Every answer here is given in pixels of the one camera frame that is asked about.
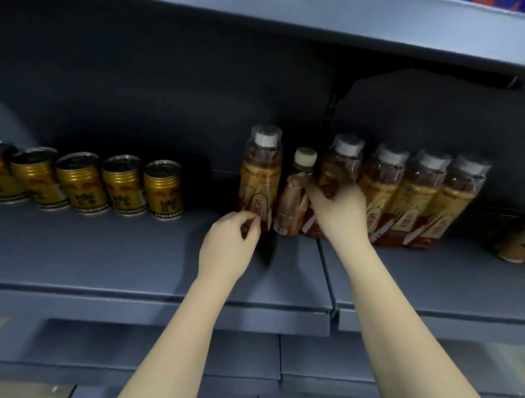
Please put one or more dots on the person's left hand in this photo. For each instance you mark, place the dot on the person's left hand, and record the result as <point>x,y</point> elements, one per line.
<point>227,254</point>

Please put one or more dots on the person's right hand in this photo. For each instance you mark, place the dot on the person's right hand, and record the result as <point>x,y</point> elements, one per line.
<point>344,217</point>

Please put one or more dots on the brown coffee bottle beige cap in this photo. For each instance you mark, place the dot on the brown coffee bottle beige cap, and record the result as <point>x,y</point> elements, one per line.
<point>291,205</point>
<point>512,246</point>

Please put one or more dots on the dark grey metal shelf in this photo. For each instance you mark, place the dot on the dark grey metal shelf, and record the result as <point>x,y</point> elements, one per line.
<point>102,254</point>

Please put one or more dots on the person's right forearm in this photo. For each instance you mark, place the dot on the person's right forearm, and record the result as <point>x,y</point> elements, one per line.
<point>402,328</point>

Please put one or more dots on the person's left forearm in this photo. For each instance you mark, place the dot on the person's left forearm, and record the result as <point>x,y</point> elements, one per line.
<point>176,348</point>

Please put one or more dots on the orange blue carton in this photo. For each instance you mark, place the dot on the orange blue carton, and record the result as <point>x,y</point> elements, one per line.
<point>500,4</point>

